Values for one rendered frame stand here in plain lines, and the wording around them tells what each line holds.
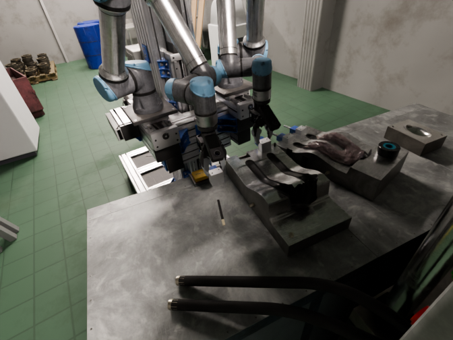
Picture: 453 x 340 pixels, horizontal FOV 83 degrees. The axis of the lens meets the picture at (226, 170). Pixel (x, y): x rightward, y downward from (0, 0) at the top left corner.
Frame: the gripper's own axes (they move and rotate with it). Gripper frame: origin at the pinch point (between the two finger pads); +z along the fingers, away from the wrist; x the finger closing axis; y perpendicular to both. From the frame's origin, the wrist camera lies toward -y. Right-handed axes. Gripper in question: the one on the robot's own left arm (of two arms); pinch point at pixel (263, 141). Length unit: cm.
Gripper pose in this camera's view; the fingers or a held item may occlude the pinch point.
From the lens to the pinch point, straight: 118.6
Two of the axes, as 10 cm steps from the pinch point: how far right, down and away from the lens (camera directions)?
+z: 0.8, 7.6, 6.4
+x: -9.1, 3.2, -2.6
